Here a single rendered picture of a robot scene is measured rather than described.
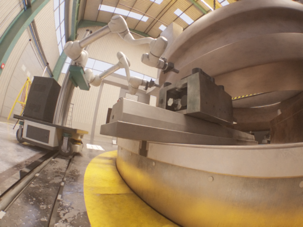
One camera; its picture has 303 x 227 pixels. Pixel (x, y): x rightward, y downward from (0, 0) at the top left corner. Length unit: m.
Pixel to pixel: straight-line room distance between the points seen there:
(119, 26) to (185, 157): 1.29
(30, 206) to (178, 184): 0.55
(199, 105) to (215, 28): 1.13
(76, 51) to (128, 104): 1.16
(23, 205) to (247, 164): 0.69
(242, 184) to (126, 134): 0.36
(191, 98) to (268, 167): 0.48
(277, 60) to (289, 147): 0.81
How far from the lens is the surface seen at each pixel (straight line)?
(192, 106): 0.63
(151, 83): 1.52
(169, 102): 0.78
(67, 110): 1.85
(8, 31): 8.08
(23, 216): 0.52
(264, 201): 0.38
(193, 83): 0.67
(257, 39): 1.18
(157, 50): 1.06
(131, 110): 0.47
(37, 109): 1.65
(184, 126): 0.62
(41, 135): 1.49
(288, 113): 1.65
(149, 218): 0.54
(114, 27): 1.40
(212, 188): 0.40
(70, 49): 1.51
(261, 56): 1.07
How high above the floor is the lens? 0.31
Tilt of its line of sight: 12 degrees up
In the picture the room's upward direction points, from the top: 6 degrees clockwise
